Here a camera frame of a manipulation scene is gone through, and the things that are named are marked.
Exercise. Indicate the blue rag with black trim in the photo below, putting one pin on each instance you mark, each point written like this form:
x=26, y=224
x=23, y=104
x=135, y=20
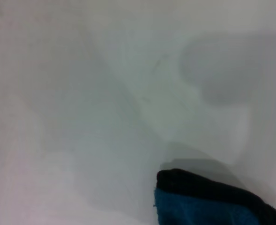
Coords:
x=210, y=201

